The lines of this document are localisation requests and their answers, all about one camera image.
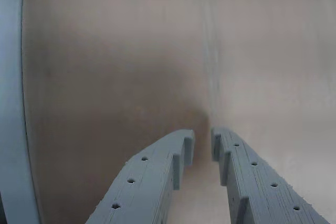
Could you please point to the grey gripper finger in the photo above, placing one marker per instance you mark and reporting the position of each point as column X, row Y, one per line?
column 260, row 195
column 144, row 190

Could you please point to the white table rim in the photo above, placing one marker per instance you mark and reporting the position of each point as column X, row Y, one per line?
column 14, row 103

